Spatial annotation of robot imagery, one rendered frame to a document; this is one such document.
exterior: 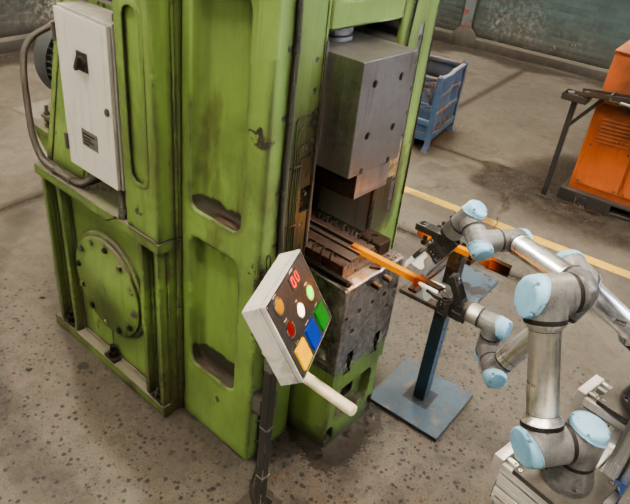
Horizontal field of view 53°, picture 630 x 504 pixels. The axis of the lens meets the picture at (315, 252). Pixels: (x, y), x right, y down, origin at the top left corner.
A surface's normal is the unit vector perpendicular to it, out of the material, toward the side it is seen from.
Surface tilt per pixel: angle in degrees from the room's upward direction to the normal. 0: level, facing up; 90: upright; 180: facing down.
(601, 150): 90
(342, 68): 90
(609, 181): 90
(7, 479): 0
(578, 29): 87
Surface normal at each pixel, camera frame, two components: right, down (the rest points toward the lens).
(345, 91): -0.65, 0.35
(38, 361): 0.10, -0.84
